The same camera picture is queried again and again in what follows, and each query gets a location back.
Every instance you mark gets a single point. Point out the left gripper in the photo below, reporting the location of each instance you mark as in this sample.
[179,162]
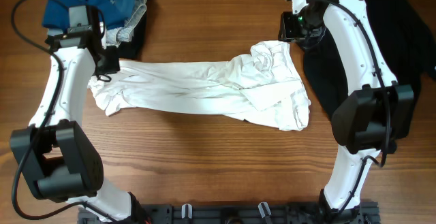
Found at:
[113,66]

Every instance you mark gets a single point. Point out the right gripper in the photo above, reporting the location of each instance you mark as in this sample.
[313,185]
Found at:
[287,28]

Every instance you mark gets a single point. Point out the white t-shirt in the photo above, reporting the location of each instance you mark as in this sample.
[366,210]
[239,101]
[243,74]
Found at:
[262,87]

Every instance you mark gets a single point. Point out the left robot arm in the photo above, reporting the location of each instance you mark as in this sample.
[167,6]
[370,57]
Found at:
[54,156]

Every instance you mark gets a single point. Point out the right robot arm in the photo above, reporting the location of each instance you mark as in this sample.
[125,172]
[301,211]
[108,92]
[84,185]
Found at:
[375,107]

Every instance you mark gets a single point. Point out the folded light denim garment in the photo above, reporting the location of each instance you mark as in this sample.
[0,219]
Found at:
[125,33]

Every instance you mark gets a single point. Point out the folded black garment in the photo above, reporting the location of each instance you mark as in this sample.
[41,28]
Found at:
[130,50]

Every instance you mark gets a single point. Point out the black t-shirt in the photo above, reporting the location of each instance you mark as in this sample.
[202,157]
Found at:
[405,41]

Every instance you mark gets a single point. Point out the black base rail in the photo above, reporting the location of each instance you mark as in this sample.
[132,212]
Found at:
[297,212]

